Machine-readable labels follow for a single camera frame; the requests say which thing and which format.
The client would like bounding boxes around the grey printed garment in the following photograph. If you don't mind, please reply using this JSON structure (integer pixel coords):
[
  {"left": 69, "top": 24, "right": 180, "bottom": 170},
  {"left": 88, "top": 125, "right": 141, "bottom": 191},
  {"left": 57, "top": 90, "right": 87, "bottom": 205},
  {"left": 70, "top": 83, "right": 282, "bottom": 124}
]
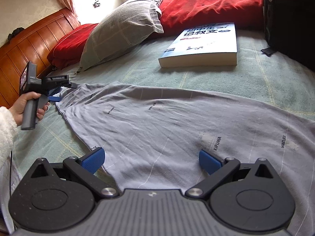
[{"left": 57, "top": 83, "right": 314, "bottom": 235}]

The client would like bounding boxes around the white fleece sleeve forearm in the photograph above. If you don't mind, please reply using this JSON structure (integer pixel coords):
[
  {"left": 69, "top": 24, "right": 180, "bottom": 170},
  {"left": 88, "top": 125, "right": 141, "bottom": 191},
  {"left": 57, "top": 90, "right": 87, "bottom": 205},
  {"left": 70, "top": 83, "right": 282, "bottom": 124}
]
[{"left": 0, "top": 107, "right": 18, "bottom": 168}]

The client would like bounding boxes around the person's left hand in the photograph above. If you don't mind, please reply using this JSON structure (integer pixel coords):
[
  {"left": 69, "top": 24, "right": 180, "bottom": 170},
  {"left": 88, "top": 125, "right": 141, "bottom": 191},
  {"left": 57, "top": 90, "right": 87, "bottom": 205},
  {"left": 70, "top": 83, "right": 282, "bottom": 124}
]
[{"left": 9, "top": 92, "right": 50, "bottom": 126}]

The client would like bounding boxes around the red pillow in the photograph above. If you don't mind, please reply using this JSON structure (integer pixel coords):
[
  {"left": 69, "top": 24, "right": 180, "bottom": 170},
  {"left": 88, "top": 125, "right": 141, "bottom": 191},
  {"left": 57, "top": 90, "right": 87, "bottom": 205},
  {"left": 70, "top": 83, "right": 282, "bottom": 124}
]
[{"left": 47, "top": 23, "right": 98, "bottom": 69}]

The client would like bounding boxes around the wooden headboard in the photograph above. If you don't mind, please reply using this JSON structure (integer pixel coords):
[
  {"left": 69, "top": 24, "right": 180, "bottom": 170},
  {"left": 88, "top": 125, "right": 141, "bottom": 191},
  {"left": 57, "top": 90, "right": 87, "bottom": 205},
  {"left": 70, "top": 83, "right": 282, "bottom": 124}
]
[{"left": 0, "top": 8, "right": 80, "bottom": 108}]

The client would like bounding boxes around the grey checked pillow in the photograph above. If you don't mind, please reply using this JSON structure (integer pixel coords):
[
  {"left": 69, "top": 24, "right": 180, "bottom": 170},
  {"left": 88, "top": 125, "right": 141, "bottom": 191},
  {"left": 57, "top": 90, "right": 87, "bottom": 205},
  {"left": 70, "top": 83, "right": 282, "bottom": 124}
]
[{"left": 78, "top": 0, "right": 164, "bottom": 72}]

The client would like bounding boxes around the green bed sheet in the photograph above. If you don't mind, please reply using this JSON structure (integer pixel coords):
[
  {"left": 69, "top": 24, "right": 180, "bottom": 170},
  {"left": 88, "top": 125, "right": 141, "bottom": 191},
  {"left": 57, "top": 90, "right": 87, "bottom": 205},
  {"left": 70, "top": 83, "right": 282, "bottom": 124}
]
[{"left": 11, "top": 30, "right": 314, "bottom": 177}]

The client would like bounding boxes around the blue white book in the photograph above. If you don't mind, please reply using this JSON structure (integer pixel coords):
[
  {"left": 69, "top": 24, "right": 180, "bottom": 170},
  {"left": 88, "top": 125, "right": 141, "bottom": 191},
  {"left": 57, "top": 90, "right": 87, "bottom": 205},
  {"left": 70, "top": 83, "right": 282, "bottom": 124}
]
[{"left": 158, "top": 22, "right": 238, "bottom": 68}]

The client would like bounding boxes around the red duvet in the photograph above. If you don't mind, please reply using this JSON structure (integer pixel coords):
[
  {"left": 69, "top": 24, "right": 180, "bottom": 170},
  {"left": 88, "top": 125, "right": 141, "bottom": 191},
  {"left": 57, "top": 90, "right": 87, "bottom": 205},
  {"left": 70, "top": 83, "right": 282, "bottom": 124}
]
[{"left": 156, "top": 0, "right": 264, "bottom": 37}]

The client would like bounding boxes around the black backpack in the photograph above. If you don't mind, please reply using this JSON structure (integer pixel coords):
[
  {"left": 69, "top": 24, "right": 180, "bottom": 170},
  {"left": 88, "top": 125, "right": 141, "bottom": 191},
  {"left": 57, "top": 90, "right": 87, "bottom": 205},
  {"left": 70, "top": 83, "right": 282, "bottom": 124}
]
[{"left": 262, "top": 0, "right": 314, "bottom": 71}]

